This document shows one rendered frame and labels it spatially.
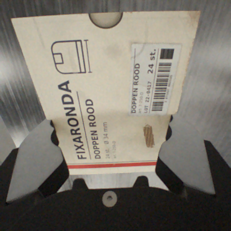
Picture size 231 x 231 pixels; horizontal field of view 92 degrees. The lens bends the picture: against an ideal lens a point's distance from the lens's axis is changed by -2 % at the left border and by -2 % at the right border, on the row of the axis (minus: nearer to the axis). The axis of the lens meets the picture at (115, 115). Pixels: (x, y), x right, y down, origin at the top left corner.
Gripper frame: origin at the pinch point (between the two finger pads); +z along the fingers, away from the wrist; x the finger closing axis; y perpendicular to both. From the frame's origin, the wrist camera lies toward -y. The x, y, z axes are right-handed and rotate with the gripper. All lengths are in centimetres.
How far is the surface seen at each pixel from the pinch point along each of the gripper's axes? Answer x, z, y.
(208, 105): 16.0, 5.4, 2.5
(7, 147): -130, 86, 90
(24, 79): -12.4, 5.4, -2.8
